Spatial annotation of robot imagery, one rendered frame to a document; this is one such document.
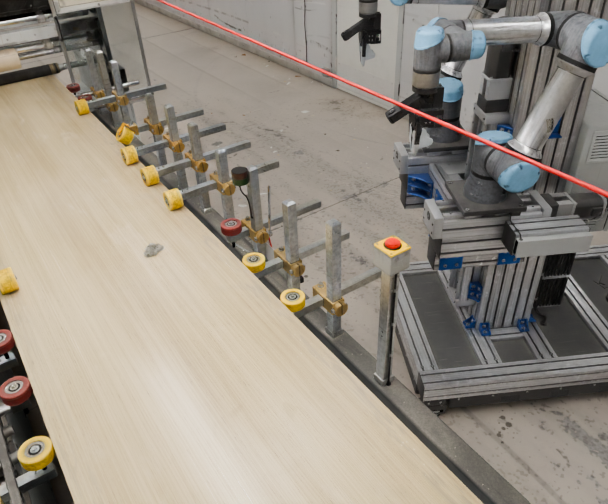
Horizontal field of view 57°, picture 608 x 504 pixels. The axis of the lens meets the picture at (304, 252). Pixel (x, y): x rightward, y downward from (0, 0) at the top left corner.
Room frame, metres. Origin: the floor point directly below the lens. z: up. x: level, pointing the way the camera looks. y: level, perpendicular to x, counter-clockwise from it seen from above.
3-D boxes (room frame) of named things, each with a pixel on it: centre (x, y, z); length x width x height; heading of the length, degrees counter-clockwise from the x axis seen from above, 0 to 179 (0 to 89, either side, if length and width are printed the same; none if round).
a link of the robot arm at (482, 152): (1.72, -0.66, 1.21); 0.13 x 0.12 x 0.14; 11
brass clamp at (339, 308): (1.43, -0.08, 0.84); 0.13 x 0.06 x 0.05; 33
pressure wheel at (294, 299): (1.37, 0.04, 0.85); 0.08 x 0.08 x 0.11
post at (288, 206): (1.62, 0.04, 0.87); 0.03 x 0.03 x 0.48; 33
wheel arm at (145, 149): (2.51, 0.58, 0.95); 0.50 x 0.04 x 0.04; 123
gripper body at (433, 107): (1.54, -0.37, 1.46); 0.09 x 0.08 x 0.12; 94
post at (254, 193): (1.83, 0.18, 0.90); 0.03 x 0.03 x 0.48; 33
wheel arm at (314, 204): (1.92, 0.11, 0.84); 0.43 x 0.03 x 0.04; 123
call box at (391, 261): (1.19, -0.23, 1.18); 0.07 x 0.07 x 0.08; 33
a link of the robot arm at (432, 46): (1.54, -0.36, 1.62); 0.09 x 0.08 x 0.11; 101
